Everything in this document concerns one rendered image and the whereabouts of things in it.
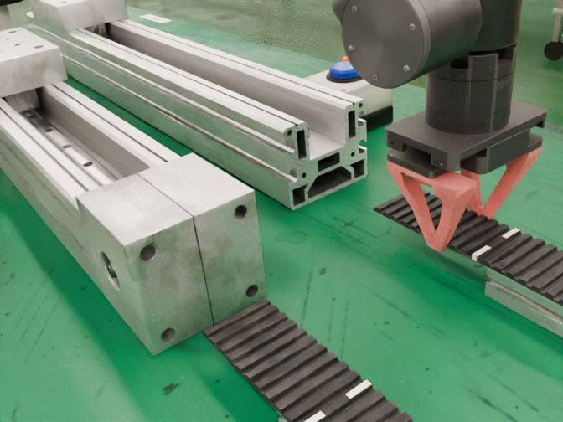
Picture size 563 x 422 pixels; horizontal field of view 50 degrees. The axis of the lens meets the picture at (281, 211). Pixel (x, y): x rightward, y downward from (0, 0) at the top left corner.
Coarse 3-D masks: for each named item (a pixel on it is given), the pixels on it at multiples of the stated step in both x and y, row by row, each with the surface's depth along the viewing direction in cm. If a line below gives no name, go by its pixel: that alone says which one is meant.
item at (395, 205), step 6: (426, 192) 53; (396, 198) 52; (402, 198) 52; (384, 204) 51; (390, 204) 52; (396, 204) 52; (402, 204) 51; (408, 204) 51; (378, 210) 51; (384, 210) 51; (390, 210) 50; (396, 210) 51; (390, 216) 50
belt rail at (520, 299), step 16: (496, 272) 43; (496, 288) 44; (512, 288) 43; (528, 288) 41; (512, 304) 43; (528, 304) 42; (544, 304) 41; (544, 320) 41; (560, 320) 41; (560, 336) 41
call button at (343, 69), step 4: (336, 64) 72; (340, 64) 72; (344, 64) 72; (348, 64) 71; (332, 68) 71; (336, 68) 71; (340, 68) 71; (344, 68) 71; (348, 68) 71; (352, 68) 70; (332, 72) 71; (336, 72) 70; (340, 72) 70; (344, 72) 70; (348, 72) 70; (352, 72) 70; (356, 72) 70; (332, 76) 71; (336, 76) 71; (340, 76) 70; (344, 76) 70; (348, 76) 70; (352, 76) 70; (356, 76) 70
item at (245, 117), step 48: (96, 48) 86; (144, 48) 91; (192, 48) 80; (144, 96) 78; (192, 96) 66; (240, 96) 62; (288, 96) 64; (336, 96) 60; (192, 144) 71; (240, 144) 61; (288, 144) 56; (336, 144) 60; (288, 192) 57
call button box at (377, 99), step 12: (324, 72) 74; (324, 84) 71; (336, 84) 70; (348, 84) 70; (360, 84) 69; (360, 96) 69; (372, 96) 70; (384, 96) 72; (372, 108) 71; (384, 108) 73; (372, 120) 72; (384, 120) 73
